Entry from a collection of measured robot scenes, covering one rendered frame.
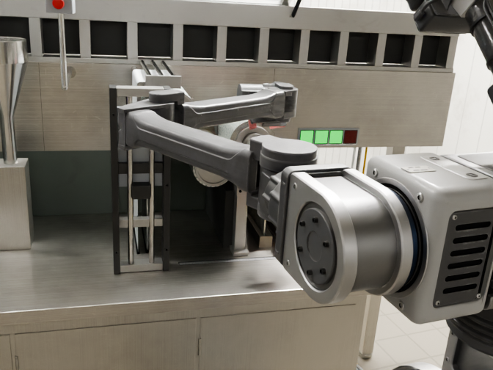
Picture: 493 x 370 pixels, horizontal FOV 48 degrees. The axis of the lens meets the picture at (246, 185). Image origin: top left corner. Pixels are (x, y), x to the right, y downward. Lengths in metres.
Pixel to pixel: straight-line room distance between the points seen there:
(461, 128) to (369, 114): 2.65
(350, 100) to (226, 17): 0.57
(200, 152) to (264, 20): 1.20
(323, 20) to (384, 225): 1.56
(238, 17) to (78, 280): 1.01
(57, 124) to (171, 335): 0.82
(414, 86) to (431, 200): 1.72
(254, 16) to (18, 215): 1.01
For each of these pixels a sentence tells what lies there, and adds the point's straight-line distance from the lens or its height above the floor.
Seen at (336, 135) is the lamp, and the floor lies 1.19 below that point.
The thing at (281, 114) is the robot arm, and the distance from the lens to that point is 1.30.
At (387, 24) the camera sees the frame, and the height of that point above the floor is 1.61.
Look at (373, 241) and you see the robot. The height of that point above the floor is 1.47.
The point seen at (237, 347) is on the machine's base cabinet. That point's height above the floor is 0.70.
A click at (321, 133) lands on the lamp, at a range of 2.14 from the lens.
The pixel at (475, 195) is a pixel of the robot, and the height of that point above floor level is 1.52.
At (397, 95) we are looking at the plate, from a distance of 2.24.
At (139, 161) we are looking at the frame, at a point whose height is 1.23.
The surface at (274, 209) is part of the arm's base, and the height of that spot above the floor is 1.45.
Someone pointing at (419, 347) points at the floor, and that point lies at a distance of 3.12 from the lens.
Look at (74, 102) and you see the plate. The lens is 1.96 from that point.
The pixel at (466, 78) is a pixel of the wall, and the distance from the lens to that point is 4.79.
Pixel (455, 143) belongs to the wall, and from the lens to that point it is 4.86.
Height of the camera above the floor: 1.70
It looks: 19 degrees down
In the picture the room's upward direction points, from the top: 4 degrees clockwise
